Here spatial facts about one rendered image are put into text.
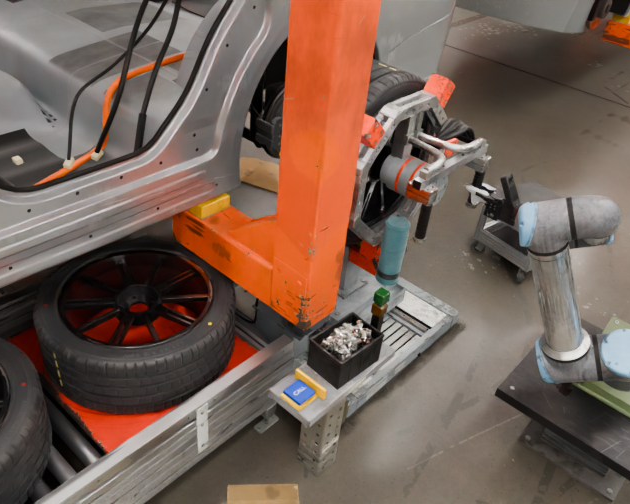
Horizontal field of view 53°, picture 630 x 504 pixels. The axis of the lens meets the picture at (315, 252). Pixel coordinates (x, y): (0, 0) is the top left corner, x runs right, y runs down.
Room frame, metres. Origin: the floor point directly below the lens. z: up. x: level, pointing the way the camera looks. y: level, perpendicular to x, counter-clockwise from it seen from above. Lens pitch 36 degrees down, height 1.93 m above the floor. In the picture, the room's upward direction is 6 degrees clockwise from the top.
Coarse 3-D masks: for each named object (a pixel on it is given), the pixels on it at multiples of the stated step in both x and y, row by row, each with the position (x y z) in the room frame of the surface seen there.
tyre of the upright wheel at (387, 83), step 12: (372, 60) 2.21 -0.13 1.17; (372, 72) 2.10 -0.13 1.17; (384, 72) 2.09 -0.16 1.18; (396, 72) 2.11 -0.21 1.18; (408, 72) 2.17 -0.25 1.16; (372, 84) 2.01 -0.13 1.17; (384, 84) 2.01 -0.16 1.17; (396, 84) 2.04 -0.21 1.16; (408, 84) 2.10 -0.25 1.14; (420, 84) 2.16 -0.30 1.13; (372, 96) 1.95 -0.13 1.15; (384, 96) 1.99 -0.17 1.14; (396, 96) 2.05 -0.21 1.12; (372, 108) 1.95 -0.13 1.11; (396, 204) 2.16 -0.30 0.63; (384, 216) 2.11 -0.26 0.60; (348, 228) 1.92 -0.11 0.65; (348, 240) 1.93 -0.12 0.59; (360, 240) 1.99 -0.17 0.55
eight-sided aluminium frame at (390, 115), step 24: (408, 96) 2.05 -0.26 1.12; (432, 96) 2.08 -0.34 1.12; (384, 120) 1.93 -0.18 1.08; (432, 120) 2.19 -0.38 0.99; (360, 144) 1.87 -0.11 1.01; (384, 144) 1.88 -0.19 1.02; (360, 168) 1.80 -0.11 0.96; (360, 192) 1.82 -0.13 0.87; (360, 216) 1.82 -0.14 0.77; (408, 216) 2.08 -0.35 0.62
